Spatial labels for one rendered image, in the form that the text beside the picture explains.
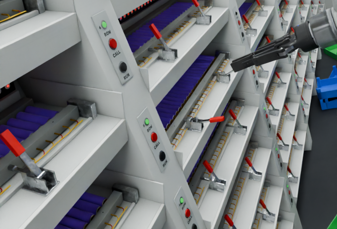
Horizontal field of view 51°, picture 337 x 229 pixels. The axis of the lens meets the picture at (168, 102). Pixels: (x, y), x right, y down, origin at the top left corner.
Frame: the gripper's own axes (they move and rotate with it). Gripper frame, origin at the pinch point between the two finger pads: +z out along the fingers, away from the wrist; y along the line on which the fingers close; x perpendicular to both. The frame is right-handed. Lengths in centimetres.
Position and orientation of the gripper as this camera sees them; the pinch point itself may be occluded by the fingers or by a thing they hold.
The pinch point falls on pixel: (243, 62)
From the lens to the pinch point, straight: 105.6
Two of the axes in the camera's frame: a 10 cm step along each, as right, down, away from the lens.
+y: 3.8, -4.8, 7.9
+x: -5.0, -8.2, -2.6
